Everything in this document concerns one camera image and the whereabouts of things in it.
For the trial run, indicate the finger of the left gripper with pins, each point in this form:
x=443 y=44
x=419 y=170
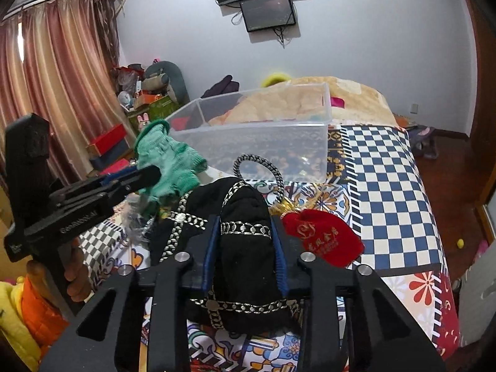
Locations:
x=126 y=181

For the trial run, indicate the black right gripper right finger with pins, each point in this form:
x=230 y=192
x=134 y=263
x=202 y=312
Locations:
x=351 y=319

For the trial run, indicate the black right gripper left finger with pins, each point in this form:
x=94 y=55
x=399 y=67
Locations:
x=105 y=336

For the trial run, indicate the green knitted sock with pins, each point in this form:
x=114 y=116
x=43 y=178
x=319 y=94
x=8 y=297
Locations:
x=178 y=163

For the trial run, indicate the red velvet drawstring pouch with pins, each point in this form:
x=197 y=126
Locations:
x=325 y=235

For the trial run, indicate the person's left hand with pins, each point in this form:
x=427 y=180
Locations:
x=76 y=273

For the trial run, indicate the red box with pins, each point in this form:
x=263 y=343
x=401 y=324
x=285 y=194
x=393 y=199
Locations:
x=103 y=143

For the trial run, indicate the pink bunny toy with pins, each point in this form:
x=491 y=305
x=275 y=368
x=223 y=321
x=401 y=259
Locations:
x=143 y=120

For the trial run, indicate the orange jacket sleeve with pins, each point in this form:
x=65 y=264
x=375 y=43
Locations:
x=44 y=322

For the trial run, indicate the grey plush toy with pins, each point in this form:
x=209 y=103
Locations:
x=165 y=77

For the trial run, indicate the patterned patchwork bed sheet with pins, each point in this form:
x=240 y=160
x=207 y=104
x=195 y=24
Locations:
x=374 y=185

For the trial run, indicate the pink striped curtain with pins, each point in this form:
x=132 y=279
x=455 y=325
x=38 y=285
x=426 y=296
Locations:
x=53 y=64

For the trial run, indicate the dark purple clothing pile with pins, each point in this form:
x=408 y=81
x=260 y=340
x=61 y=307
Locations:
x=225 y=86

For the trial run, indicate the clear plastic storage bin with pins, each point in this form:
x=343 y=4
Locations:
x=286 y=124

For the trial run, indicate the yellow fuzzy item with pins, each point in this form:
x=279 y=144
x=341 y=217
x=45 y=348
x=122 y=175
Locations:
x=274 y=79

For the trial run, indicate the beige floral blanket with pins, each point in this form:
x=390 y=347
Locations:
x=348 y=96

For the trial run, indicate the small black wall monitor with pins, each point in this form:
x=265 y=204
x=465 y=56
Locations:
x=261 y=15

